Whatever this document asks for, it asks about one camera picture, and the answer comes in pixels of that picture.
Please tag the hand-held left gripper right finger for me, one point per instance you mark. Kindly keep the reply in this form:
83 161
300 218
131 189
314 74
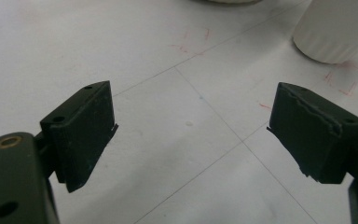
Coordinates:
310 140

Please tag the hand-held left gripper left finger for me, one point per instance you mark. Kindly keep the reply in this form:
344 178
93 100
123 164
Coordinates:
80 137

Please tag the white ribbed round container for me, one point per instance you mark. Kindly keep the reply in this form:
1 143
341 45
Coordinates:
332 31

